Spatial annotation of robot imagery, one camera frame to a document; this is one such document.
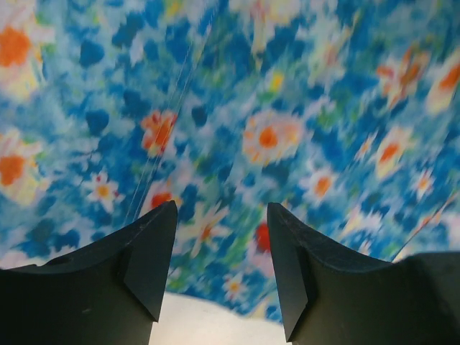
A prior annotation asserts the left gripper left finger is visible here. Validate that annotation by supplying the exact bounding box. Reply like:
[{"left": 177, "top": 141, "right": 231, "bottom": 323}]
[{"left": 1, "top": 201, "right": 178, "bottom": 344}]

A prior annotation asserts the blue floral skirt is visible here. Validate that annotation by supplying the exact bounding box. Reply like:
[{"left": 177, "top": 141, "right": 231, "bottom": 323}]
[{"left": 1, "top": 1, "right": 459, "bottom": 321}]

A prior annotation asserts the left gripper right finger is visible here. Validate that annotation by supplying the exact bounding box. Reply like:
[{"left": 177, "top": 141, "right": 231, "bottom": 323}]
[{"left": 267, "top": 203, "right": 459, "bottom": 344}]

